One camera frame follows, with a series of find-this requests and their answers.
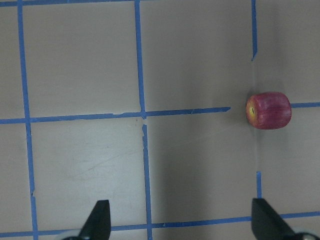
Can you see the bright red apple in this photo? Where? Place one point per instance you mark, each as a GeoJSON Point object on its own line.
{"type": "Point", "coordinates": [268, 110]}

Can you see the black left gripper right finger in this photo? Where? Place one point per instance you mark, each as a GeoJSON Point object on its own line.
{"type": "Point", "coordinates": [266, 223]}

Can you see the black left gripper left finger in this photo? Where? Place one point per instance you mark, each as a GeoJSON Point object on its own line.
{"type": "Point", "coordinates": [98, 224]}

